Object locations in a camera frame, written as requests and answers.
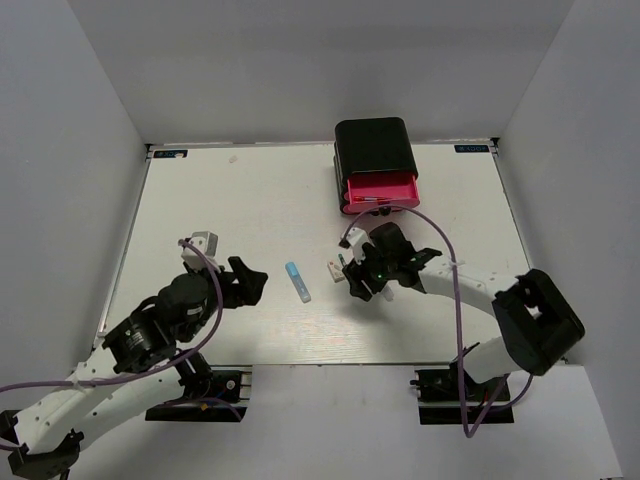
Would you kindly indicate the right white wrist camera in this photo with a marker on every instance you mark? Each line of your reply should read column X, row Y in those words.
column 357, row 241

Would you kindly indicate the orange cap glue stick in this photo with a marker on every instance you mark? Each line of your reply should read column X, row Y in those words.
column 388, row 293

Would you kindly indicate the right dark table label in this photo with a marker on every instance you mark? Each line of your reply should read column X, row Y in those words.
column 471, row 148

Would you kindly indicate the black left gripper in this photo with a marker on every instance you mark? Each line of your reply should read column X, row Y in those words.
column 251, row 287

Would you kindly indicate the blue cap glue stick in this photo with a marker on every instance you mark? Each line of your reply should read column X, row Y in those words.
column 298, row 282

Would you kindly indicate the left dark table label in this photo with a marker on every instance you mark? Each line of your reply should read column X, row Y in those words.
column 170, row 154

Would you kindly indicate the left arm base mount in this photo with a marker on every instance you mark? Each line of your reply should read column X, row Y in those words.
column 220, row 397

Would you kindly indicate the red pen refill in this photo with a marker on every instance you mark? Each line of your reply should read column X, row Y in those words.
column 363, row 199

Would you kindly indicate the black drawer cabinet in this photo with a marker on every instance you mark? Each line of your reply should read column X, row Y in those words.
column 371, row 145

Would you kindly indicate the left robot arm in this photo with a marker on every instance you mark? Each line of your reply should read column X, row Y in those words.
column 144, row 365

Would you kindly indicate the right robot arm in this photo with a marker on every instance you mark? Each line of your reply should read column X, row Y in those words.
column 537, row 326

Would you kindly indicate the small white eraser box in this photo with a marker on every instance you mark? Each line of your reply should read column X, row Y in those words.
column 335, row 272

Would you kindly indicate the pink top drawer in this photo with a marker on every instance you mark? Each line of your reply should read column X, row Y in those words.
column 394, row 185

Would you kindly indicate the dark table label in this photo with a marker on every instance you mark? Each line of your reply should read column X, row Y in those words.
column 471, row 148
column 170, row 154

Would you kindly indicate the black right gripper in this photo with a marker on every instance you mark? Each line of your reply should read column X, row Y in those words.
column 355, row 273

